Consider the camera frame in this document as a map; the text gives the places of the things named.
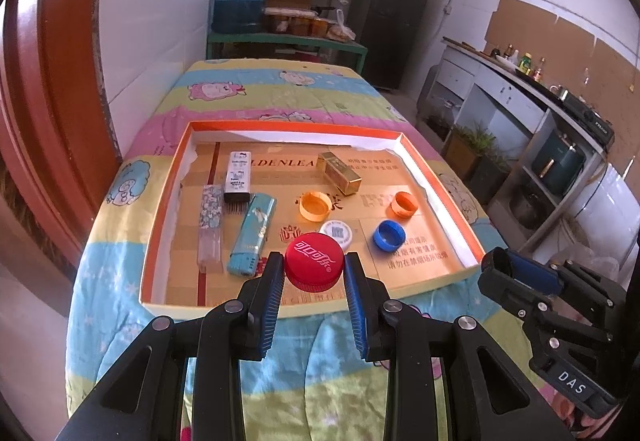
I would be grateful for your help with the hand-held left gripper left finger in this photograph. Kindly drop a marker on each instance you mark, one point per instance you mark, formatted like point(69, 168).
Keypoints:
point(270, 301)

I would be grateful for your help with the blue bottle cap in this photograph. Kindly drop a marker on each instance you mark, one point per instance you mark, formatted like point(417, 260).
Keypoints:
point(389, 237)

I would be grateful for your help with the dark sauce bottle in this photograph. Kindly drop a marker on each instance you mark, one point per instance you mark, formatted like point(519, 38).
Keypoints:
point(510, 52)

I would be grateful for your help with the row of food containers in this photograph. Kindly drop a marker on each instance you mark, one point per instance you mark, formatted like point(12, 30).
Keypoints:
point(295, 23)

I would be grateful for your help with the potted plant in dark planter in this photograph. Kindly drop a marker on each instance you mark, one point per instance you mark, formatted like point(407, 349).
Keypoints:
point(487, 181)

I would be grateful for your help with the teal lighter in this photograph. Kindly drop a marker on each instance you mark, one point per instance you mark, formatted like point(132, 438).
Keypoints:
point(252, 236)

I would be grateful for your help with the clear glitter lighter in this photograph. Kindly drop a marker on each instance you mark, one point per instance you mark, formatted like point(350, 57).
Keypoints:
point(210, 221)

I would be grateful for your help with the printed cartoon blanket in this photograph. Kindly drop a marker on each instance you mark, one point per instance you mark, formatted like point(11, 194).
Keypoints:
point(250, 91)

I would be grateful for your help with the yellow-orange bottle cap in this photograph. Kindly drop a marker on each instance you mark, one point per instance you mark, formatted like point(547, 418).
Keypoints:
point(315, 206)

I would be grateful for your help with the black gas stove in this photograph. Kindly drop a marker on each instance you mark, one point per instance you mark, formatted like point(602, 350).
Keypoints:
point(587, 118)

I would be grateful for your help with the yellow-green bottle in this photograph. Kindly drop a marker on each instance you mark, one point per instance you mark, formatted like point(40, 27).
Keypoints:
point(525, 65)

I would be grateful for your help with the shallow yellow orange cardboard box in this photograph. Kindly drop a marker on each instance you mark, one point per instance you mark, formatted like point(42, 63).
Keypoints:
point(160, 221)

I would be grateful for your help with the gold lighter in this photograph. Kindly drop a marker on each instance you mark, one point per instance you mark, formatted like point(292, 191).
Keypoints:
point(342, 173)

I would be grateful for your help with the grey refrigerator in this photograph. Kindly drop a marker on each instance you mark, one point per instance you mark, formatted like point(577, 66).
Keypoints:
point(390, 21)

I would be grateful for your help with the red-brown wooden door frame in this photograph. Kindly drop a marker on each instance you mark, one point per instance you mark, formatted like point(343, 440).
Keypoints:
point(45, 96)

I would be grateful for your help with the steel pot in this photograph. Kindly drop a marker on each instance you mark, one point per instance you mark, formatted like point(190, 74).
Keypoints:
point(525, 211)

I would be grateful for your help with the teal air fryer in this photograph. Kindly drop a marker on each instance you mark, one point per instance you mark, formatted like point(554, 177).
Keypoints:
point(557, 163)

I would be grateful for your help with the green table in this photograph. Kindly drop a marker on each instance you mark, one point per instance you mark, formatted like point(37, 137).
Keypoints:
point(280, 41)

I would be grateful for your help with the printed brown cardboard liner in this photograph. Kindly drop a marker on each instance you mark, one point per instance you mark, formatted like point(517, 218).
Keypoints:
point(425, 266)

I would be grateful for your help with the white bottle cap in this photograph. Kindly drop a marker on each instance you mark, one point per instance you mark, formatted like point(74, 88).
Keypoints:
point(337, 232)

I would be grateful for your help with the red bottle cap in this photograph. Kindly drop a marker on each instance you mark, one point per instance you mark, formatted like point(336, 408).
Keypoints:
point(314, 261)

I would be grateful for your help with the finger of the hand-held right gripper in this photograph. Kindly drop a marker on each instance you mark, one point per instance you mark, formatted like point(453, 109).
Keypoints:
point(535, 273)
point(505, 296)

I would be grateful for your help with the orange bottle cap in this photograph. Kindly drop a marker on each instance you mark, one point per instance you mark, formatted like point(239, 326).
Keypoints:
point(404, 204)

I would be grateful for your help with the cardboard sheet on wall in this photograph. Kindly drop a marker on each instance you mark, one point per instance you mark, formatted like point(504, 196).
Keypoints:
point(550, 36)

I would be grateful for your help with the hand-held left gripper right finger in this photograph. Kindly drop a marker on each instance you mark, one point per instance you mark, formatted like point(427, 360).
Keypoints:
point(356, 306)

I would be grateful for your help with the white cartoon cat lighter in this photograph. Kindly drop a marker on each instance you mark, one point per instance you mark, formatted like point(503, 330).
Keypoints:
point(237, 176)

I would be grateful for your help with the white kitchen counter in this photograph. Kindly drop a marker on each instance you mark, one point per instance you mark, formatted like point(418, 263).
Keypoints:
point(500, 96)

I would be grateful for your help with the potted plant in brown planter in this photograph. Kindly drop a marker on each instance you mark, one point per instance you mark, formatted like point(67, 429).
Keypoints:
point(465, 156)

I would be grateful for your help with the plastic bag of food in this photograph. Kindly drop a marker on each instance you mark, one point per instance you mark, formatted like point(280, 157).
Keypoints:
point(342, 31)

